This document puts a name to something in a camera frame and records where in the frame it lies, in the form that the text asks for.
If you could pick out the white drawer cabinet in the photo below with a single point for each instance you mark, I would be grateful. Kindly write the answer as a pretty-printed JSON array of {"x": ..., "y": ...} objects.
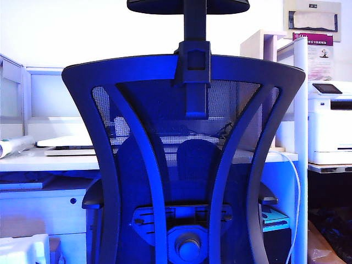
[{"x": 41, "y": 209}]

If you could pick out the under-desk keyboard tray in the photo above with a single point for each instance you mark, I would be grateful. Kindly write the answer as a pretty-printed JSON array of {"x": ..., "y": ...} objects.
[{"x": 22, "y": 183}]

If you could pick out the black mesh office chair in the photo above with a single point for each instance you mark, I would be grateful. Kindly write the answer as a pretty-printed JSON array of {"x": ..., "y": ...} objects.
[{"x": 181, "y": 170}]

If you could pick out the white laptop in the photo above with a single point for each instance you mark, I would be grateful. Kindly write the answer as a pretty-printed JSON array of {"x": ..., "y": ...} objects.
[{"x": 66, "y": 140}]

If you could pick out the brown cardboard sheet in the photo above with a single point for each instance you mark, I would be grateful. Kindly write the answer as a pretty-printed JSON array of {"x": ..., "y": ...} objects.
[{"x": 319, "y": 247}]

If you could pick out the rolled white paper tube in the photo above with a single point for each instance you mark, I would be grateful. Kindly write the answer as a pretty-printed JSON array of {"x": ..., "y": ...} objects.
[{"x": 16, "y": 145}]

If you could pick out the white wooden desk shelf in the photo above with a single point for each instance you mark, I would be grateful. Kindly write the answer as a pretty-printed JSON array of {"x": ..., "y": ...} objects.
[{"x": 254, "y": 46}]

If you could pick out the black plastic bag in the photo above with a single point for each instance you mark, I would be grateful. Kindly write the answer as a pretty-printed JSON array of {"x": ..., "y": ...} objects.
[{"x": 335, "y": 228}]

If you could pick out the teal cardboard box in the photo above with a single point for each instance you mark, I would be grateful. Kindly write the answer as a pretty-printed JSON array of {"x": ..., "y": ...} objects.
[{"x": 277, "y": 220}]

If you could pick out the white cubicle rear partition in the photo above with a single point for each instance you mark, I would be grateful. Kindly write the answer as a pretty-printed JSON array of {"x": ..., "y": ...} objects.
[{"x": 52, "y": 96}]

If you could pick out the purple and white wall poster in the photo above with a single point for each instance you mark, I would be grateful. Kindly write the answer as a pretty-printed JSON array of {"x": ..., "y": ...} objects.
[{"x": 319, "y": 59}]

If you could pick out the white cubicle side partition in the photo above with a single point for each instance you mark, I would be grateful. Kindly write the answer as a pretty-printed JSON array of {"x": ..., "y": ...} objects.
[{"x": 11, "y": 93}]

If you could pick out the printer stand table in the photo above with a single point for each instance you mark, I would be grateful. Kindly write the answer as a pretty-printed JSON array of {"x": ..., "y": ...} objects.
[{"x": 330, "y": 168}]

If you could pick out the white cubicle partition end panel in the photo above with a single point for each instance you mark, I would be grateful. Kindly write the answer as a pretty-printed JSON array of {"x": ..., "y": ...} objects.
[{"x": 302, "y": 170}]

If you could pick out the black computer tower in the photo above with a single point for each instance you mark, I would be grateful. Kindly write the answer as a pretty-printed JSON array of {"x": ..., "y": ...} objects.
[{"x": 277, "y": 247}]

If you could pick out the white office printer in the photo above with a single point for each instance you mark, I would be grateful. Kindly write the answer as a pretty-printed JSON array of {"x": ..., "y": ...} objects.
[{"x": 327, "y": 132}]

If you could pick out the white styrofoam block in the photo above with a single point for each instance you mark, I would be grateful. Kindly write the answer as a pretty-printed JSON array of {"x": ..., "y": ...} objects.
[{"x": 22, "y": 250}]

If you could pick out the beige framed wall picture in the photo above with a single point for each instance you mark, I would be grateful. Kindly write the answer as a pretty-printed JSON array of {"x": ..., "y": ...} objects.
[{"x": 312, "y": 6}]

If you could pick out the grey flat tray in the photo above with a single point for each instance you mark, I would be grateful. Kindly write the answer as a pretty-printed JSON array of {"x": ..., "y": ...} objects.
[{"x": 68, "y": 152}]

